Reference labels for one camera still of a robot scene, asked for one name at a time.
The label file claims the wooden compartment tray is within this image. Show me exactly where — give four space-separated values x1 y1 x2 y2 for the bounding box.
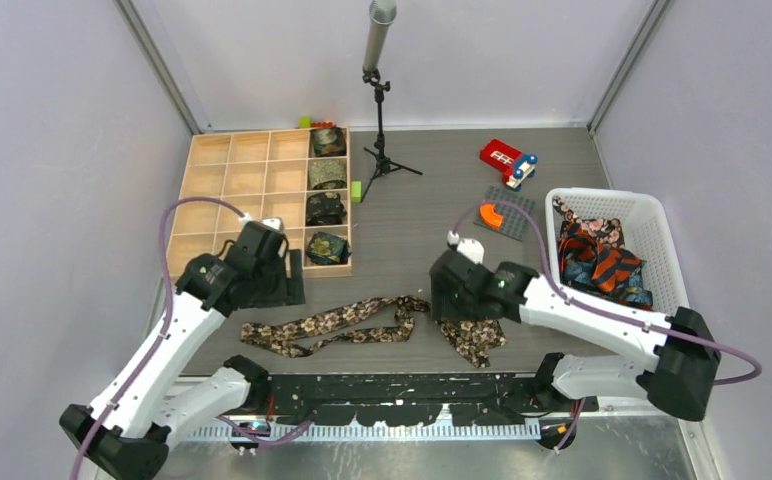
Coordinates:
167 128 353 278

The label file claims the orange navy striped tie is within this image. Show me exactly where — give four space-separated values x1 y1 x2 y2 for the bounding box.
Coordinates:
557 233 646 292

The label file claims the red toy truck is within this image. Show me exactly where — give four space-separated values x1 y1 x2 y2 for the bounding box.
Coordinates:
479 138 539 192

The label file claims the black beige floral rolled tie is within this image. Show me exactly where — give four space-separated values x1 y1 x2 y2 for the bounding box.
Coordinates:
305 192 347 227

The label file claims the navy yellow floral rolled tie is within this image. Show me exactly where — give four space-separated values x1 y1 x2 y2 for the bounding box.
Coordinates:
305 231 351 266

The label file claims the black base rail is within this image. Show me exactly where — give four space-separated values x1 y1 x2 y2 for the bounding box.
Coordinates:
228 373 577 427

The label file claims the purple cable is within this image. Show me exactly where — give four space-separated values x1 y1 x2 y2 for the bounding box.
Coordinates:
67 195 314 480
447 198 764 387

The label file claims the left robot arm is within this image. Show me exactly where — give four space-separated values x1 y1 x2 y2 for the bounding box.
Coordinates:
59 216 305 479

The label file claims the blue patterned tie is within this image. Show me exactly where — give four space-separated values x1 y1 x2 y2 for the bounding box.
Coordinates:
561 261 654 310

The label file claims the pink floral dark tie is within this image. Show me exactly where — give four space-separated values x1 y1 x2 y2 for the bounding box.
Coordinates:
552 196 625 248

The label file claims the grey building baseplate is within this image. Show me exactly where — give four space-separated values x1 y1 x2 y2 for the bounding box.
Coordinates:
473 186 536 241

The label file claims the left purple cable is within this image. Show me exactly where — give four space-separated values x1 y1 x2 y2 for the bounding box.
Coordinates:
67 195 314 480

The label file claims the black microphone tripod stand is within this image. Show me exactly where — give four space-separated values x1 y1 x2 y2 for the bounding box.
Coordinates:
360 69 423 202

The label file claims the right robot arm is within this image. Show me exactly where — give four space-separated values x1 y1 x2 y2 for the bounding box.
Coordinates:
429 239 721 422

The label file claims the brown floral black tie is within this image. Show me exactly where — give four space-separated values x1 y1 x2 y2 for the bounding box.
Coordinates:
239 295 508 369

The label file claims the olive patterned rolled tie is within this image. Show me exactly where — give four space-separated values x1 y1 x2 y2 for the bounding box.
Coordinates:
307 158 348 191

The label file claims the orange curved block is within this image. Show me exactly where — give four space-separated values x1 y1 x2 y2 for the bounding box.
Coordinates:
478 203 504 231

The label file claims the white plastic basket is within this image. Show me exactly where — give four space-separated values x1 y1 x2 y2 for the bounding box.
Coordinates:
545 187 690 314

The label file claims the grey microphone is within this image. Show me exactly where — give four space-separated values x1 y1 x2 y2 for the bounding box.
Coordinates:
362 0 397 74

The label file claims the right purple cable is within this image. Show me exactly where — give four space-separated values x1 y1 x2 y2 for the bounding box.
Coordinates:
447 198 764 387

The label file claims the dark gold rolled tie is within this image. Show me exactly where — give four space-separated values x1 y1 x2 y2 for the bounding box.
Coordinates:
311 126 347 158

